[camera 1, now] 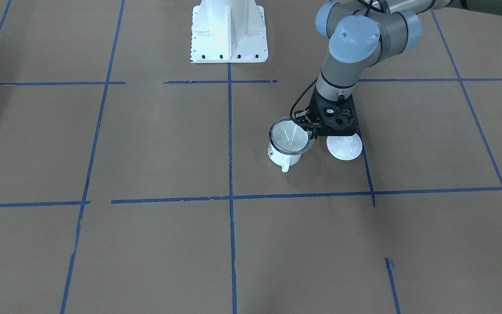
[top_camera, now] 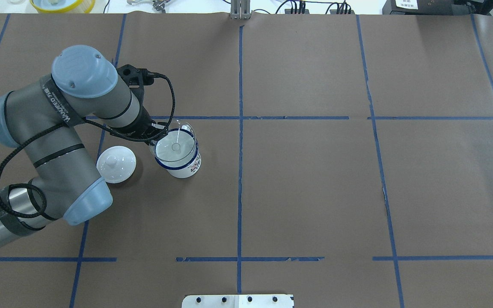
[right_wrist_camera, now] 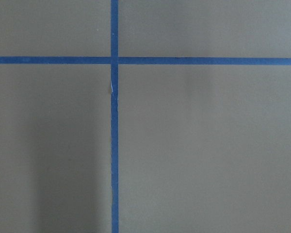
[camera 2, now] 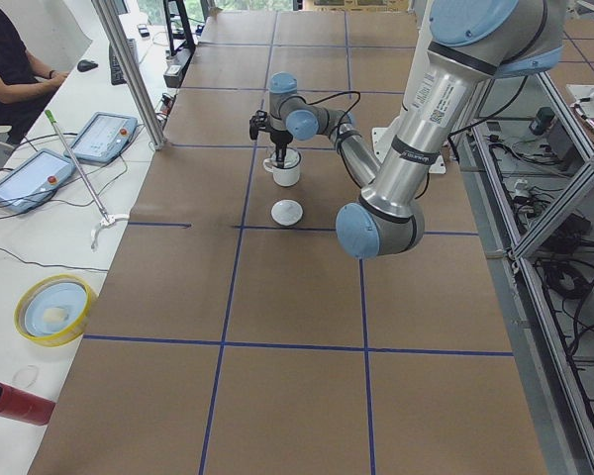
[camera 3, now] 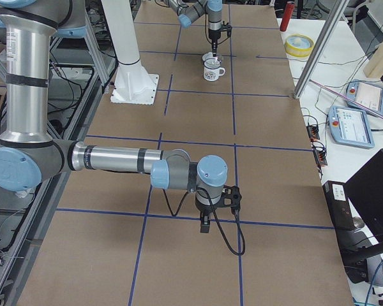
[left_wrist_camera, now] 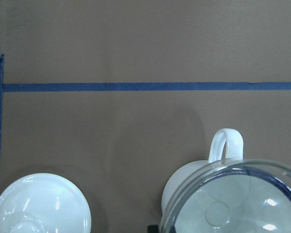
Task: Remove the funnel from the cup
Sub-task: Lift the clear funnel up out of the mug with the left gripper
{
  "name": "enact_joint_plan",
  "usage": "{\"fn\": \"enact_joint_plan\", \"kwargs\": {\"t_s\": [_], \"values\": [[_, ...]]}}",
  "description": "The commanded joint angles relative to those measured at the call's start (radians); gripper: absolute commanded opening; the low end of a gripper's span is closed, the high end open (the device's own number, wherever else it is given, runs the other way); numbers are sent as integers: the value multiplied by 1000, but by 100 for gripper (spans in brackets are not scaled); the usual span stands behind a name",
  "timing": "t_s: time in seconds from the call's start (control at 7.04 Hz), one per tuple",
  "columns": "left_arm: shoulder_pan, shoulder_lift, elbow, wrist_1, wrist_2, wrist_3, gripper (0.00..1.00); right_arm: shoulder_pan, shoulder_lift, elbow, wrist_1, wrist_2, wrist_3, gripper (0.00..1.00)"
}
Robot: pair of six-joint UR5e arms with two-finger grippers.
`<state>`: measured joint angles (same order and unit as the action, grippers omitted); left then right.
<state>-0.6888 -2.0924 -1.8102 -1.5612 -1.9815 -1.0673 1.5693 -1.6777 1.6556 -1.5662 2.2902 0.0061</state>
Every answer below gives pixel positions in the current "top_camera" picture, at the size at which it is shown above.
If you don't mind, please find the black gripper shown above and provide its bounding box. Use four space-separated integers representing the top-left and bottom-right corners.
122 107 168 142

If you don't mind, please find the white ceramic lid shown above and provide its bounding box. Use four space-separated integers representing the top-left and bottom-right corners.
96 146 137 184

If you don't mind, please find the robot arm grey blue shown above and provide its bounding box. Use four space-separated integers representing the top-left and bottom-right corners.
0 45 164 248

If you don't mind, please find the white enamel mug blue rim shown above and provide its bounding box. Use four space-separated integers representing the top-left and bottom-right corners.
156 142 202 178

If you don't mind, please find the metal tool on table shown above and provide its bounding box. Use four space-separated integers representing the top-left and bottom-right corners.
126 0 171 14

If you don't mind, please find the black power strip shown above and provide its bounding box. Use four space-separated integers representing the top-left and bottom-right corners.
278 0 309 15
325 1 355 15

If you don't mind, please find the yellow rimmed bowl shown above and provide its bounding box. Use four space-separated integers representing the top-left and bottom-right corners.
29 0 96 14

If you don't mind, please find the black box with label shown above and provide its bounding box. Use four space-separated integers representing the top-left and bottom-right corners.
382 0 454 16

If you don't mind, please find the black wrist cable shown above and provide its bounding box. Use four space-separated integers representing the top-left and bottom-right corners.
0 71 176 219

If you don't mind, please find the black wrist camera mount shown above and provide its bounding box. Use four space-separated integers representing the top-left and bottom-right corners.
116 64 153 104

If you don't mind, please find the grey aluminium post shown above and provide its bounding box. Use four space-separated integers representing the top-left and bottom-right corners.
229 0 252 20

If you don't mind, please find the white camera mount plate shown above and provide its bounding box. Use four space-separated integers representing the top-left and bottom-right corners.
181 294 295 308

